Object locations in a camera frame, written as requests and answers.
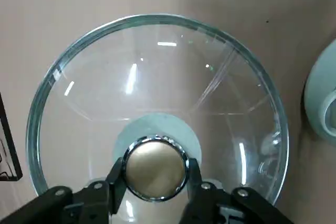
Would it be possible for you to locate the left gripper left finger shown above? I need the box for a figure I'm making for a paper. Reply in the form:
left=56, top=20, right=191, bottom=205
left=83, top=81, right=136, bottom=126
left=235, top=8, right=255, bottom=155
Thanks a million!
left=0, top=156, right=127, bottom=224

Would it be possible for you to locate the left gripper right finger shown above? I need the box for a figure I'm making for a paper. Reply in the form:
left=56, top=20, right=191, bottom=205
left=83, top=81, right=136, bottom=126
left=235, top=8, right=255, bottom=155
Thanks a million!
left=183, top=157, right=299, bottom=224

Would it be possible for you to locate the glass pot lid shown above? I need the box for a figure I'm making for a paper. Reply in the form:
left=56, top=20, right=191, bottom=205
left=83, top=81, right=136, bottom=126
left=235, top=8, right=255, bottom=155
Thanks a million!
left=25, top=13, right=290, bottom=224

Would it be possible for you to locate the steel cooking pot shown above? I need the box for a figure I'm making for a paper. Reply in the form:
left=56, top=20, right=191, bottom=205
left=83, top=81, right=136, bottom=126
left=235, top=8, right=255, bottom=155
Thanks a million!
left=300, top=39, right=336, bottom=144

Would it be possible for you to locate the black wire cup rack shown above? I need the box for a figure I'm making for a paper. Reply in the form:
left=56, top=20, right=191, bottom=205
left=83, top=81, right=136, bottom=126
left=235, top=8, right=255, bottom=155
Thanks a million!
left=0, top=91, right=24, bottom=183

